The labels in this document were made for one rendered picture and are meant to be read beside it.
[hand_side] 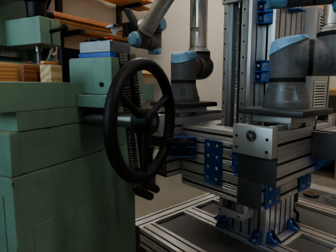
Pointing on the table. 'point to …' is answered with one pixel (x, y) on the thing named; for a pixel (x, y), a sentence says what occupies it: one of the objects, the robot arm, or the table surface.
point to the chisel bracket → (32, 33)
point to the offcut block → (51, 73)
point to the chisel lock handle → (60, 29)
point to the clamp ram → (63, 53)
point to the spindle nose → (36, 8)
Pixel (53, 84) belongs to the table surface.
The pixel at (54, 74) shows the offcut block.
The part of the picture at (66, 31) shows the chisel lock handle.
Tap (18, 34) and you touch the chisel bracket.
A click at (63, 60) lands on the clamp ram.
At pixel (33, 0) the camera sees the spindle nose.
